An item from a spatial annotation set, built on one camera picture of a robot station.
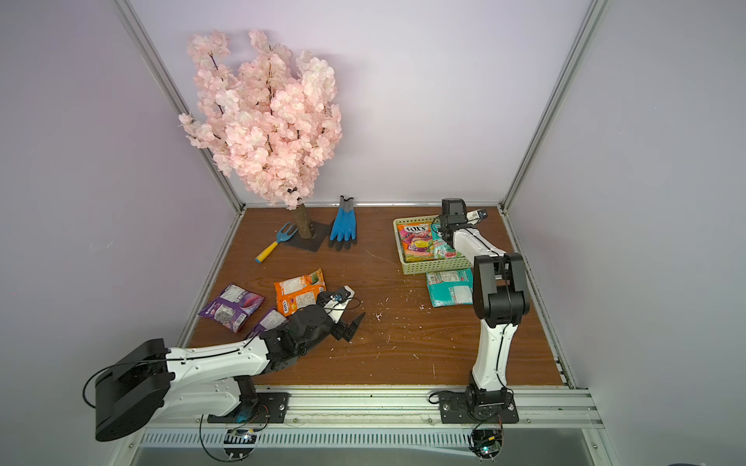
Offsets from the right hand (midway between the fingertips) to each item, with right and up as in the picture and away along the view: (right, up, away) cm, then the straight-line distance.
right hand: (453, 211), depth 100 cm
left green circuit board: (-62, -62, -27) cm, 92 cm away
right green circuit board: (+1, -59, -30) cm, 67 cm away
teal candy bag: (-4, -14, 0) cm, 14 cm away
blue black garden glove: (-41, -7, +10) cm, 42 cm away
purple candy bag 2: (-59, -35, -12) cm, 70 cm away
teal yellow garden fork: (-65, -10, +11) cm, 67 cm away
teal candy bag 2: (-3, -26, -7) cm, 27 cm away
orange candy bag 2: (-54, -28, -5) cm, 61 cm away
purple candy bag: (-73, -31, -10) cm, 80 cm away
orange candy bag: (-12, -11, +1) cm, 17 cm away
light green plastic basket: (-10, -19, -4) cm, 22 cm away
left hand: (-33, -28, -19) cm, 47 cm away
